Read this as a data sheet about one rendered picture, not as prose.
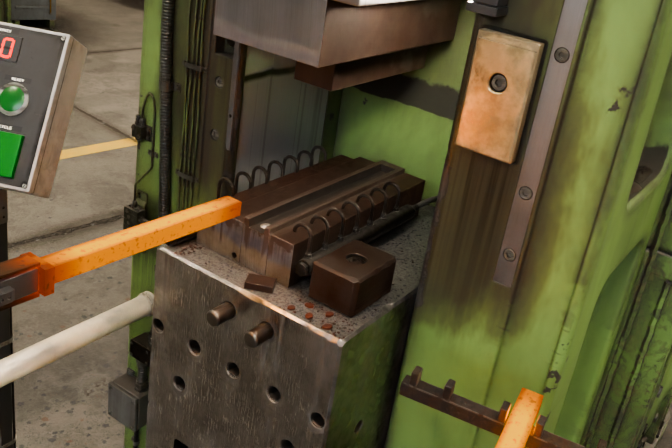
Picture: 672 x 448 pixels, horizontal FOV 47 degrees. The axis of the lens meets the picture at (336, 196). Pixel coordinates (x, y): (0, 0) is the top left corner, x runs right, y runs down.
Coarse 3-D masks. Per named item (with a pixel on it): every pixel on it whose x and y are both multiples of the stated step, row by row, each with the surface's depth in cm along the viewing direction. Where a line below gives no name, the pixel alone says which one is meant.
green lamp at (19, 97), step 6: (6, 90) 132; (12, 90) 131; (18, 90) 131; (0, 96) 132; (6, 96) 131; (12, 96) 131; (18, 96) 131; (24, 96) 131; (0, 102) 131; (6, 102) 131; (12, 102) 131; (18, 102) 131; (6, 108) 131; (12, 108) 131; (18, 108) 131
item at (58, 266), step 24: (168, 216) 105; (192, 216) 107; (216, 216) 110; (96, 240) 96; (120, 240) 97; (144, 240) 99; (168, 240) 103; (0, 264) 85; (24, 264) 86; (48, 264) 88; (72, 264) 91; (96, 264) 94; (48, 288) 88
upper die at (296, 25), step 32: (224, 0) 114; (256, 0) 111; (288, 0) 108; (320, 0) 105; (416, 0) 124; (448, 0) 133; (224, 32) 116; (256, 32) 112; (288, 32) 109; (320, 32) 106; (352, 32) 112; (384, 32) 119; (416, 32) 128; (448, 32) 138; (320, 64) 108
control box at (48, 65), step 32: (0, 32) 133; (32, 32) 133; (0, 64) 133; (32, 64) 132; (64, 64) 132; (32, 96) 131; (64, 96) 135; (0, 128) 131; (32, 128) 131; (64, 128) 137; (32, 160) 130; (32, 192) 131
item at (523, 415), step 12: (528, 396) 99; (540, 396) 100; (516, 408) 97; (528, 408) 97; (516, 420) 94; (528, 420) 95; (504, 432) 92; (516, 432) 92; (528, 432) 93; (504, 444) 90; (516, 444) 90
